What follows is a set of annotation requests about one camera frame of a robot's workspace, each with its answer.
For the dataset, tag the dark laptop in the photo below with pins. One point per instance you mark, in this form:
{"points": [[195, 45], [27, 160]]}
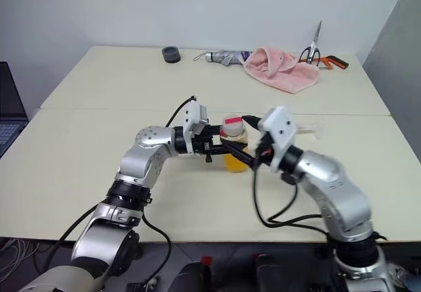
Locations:
{"points": [[10, 108]]}

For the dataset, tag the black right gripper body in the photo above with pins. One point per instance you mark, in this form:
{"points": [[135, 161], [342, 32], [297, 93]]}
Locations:
{"points": [[264, 150]]}

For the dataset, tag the grey folded umbrella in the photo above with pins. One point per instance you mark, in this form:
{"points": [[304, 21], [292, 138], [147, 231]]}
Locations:
{"points": [[223, 57]]}

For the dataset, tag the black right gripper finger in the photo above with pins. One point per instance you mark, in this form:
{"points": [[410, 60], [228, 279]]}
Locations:
{"points": [[243, 156], [253, 121]]}

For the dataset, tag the pink towel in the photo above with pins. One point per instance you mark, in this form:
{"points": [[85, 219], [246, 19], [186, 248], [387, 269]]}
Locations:
{"points": [[283, 71]]}

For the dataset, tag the clear wine glass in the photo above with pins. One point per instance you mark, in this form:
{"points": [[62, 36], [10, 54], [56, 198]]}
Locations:
{"points": [[310, 130]]}

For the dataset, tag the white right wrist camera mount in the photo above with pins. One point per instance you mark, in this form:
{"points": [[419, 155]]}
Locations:
{"points": [[279, 131]]}

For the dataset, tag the white shoe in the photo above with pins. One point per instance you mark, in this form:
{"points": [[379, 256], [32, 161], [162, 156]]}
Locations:
{"points": [[399, 274]]}

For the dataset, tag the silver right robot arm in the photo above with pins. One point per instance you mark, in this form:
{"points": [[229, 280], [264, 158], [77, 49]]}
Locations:
{"points": [[342, 193]]}

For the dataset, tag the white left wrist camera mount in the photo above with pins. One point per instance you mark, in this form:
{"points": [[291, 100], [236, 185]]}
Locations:
{"points": [[194, 114]]}

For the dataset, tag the dark rounded shape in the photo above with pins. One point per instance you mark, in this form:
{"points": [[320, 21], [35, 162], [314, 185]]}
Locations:
{"points": [[189, 279]]}

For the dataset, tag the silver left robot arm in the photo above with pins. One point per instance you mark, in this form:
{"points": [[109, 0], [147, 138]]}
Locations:
{"points": [[98, 239]]}

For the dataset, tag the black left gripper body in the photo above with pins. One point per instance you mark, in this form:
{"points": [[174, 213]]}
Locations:
{"points": [[202, 145]]}

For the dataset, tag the clear orange juice bottle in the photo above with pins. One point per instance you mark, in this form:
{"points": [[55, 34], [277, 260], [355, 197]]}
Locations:
{"points": [[234, 131]]}

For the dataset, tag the orange and black hand tool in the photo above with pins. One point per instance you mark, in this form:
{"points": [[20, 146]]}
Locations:
{"points": [[333, 61]]}

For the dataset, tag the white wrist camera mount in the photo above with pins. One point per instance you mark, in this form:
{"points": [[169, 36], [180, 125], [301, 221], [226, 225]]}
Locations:
{"points": [[279, 131], [194, 114]]}

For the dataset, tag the black round tape roll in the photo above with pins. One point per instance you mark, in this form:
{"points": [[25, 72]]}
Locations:
{"points": [[171, 55]]}

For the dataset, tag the black post with red cap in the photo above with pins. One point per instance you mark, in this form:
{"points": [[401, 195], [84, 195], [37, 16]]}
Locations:
{"points": [[206, 272]]}

